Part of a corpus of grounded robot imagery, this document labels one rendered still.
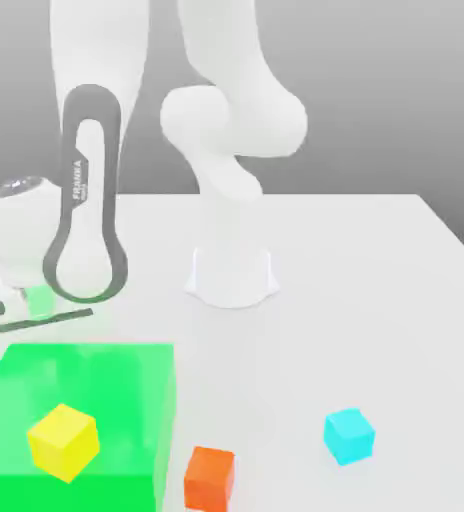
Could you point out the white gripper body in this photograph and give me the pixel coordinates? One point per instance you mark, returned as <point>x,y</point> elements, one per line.
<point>42,321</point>

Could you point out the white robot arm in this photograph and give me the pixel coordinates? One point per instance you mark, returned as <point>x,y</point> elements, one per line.
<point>96,48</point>

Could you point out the small yellow cube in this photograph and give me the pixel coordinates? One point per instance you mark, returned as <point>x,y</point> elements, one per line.
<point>62,444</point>

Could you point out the small orange cube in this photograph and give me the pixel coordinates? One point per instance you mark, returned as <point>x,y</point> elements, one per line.
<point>208,480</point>

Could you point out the small cyan cube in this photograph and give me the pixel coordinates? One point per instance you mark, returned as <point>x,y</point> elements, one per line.
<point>348,438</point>

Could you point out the large green box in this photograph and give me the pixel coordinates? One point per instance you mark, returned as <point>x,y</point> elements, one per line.
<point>108,400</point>

